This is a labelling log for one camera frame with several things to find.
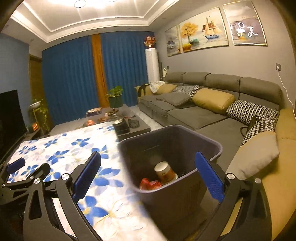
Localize beige near cushion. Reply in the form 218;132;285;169
226;131;280;180

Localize white charging cable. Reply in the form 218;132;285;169
276;68;296;119

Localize white standing air conditioner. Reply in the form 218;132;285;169
145;48;160;83

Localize black flat television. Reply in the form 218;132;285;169
0;90;27;160

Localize blue window curtains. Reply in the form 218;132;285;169
42;31;154;125

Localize potted green plant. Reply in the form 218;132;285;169
106;85;123;108

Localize wall power socket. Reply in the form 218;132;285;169
275;63;281;71

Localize sailboat tree painting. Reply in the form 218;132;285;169
179;7;229;53

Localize small landscape painting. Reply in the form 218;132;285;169
165;26;181;57

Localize plant on left stand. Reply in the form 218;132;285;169
28;99;50;135

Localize dark coffee table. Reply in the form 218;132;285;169
50;104;151;141

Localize white cloth on sofa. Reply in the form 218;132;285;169
149;81;165;94

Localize black white patterned cushion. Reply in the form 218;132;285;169
172;85;200;97

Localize floral blue white tablecloth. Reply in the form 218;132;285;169
1;123;165;240

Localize mustard cushion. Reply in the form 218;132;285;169
156;83;177;95
192;88;236;115

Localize red flower decoration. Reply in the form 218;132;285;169
144;36;156;48

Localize orange curtain strip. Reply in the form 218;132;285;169
91;34;109;108

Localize grey sectional sofa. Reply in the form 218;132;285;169
136;72;295;240

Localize right framed painting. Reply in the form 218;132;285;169
222;1;267;46

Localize far mustard cushion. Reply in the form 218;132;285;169
156;83;177;95

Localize box on coffee table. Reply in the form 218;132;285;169
86;107;102;117

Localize glass teapot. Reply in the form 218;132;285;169
109;113;124;125

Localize white red paper cup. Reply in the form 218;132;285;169
154;161;178;185

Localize grey plastic trash bin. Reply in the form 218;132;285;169
118;125;223;240

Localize orange glowing speaker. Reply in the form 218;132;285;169
28;122;39;133

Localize near patterned cushion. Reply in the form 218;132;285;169
226;99;280;147

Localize red white plastic bag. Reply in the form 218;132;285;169
139;178;162;190

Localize grey cushion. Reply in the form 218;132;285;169
157;93;190;107

